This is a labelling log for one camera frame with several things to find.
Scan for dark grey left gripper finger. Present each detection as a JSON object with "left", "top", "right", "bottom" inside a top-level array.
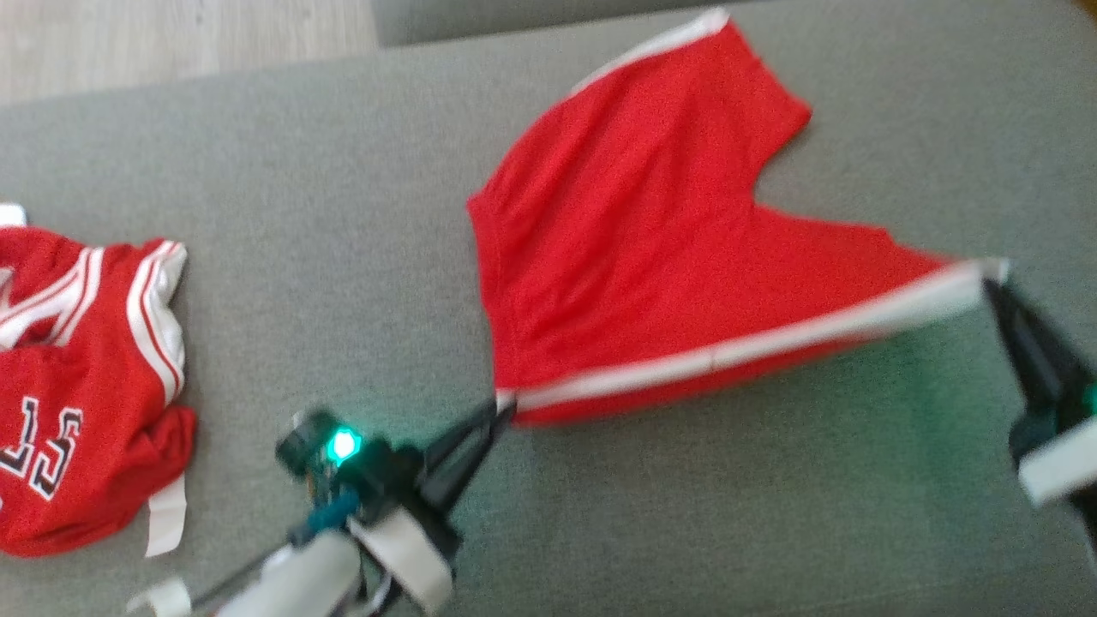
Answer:
[
  {"left": 424, "top": 400, "right": 507, "bottom": 490},
  {"left": 437, "top": 406, "right": 518, "bottom": 516}
]

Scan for left gripper body with white band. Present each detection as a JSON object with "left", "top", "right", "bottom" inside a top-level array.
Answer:
[{"left": 324, "top": 424, "right": 465, "bottom": 614}]

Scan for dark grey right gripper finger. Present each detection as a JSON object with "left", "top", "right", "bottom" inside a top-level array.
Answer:
[
  {"left": 983, "top": 280, "right": 1060, "bottom": 422},
  {"left": 998, "top": 280, "right": 1094, "bottom": 413}
]

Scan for right gripper body with white band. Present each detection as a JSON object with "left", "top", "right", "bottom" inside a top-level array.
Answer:
[{"left": 1010, "top": 385, "right": 1097, "bottom": 509}]

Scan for red shorts with white stripe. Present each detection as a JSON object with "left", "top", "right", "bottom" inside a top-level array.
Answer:
[{"left": 467, "top": 7, "right": 1010, "bottom": 428}]

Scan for red basketball jersey with lettering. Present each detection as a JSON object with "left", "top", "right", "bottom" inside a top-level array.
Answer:
[{"left": 0, "top": 201, "right": 198, "bottom": 560}]

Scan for large grey fabric sofa seat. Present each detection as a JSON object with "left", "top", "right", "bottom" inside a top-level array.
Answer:
[{"left": 0, "top": 0, "right": 1097, "bottom": 617}]

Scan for small grey fabric sofa section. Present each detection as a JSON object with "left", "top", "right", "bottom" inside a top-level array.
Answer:
[{"left": 373, "top": 0, "right": 772, "bottom": 48}]

